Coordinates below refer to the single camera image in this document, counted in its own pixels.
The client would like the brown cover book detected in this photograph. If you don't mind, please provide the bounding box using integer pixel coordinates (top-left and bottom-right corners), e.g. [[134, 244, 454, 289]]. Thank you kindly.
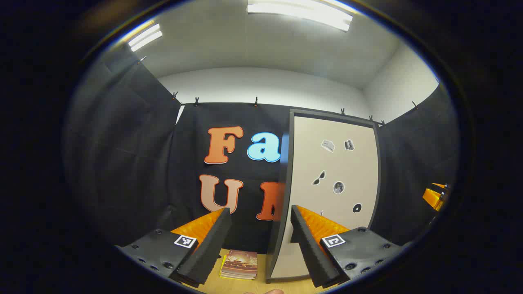
[[223, 249, 259, 278]]

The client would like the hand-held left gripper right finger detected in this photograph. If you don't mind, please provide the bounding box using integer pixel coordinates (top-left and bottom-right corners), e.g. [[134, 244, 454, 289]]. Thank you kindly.
[[290, 205, 411, 288]]

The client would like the row of black cloth clips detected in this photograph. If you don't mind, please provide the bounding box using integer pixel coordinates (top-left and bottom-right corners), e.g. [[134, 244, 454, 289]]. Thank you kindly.
[[138, 55, 420, 127]]

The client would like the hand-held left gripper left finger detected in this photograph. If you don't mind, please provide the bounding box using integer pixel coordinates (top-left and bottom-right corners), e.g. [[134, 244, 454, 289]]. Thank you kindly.
[[116, 207, 232, 288]]

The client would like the long ceiling light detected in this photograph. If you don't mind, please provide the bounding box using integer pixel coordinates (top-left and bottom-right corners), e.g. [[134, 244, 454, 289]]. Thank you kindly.
[[128, 24, 163, 52], [247, 0, 354, 32]]

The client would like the black backdrop cloth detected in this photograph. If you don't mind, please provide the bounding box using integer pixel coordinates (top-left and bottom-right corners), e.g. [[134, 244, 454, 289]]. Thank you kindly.
[[65, 53, 460, 254]]

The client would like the yellow edged book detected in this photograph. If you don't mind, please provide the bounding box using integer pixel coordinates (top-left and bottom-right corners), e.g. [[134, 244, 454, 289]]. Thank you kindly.
[[220, 255, 256, 281]]

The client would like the dark grey cabinet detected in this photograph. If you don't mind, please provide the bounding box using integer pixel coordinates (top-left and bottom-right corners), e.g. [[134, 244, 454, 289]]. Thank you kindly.
[[266, 108, 384, 284]]

